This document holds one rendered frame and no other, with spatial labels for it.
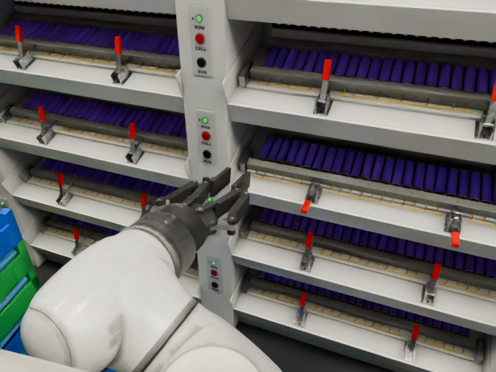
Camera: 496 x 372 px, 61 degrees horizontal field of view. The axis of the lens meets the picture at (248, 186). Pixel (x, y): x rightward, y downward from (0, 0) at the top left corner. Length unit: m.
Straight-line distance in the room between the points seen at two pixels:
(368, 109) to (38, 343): 0.62
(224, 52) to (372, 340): 0.76
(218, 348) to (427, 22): 0.54
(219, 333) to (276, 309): 0.73
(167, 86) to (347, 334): 0.73
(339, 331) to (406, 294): 0.23
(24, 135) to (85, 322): 0.90
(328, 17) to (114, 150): 0.61
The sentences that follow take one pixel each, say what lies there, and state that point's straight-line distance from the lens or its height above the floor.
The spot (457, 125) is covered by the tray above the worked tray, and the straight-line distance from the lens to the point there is 0.79.
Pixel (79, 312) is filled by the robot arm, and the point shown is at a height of 0.69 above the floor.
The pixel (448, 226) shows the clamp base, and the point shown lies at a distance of 0.86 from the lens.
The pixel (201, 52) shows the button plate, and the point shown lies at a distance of 0.81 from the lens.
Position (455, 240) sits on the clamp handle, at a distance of 0.81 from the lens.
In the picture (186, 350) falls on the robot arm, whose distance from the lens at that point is 0.42.
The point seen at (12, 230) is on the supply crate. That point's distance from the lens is 0.99.
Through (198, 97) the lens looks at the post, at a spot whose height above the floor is 0.68.
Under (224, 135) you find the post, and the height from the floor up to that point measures 0.61.
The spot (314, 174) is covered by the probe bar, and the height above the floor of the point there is 0.53.
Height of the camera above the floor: 0.99
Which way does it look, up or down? 33 degrees down
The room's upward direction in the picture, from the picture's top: straight up
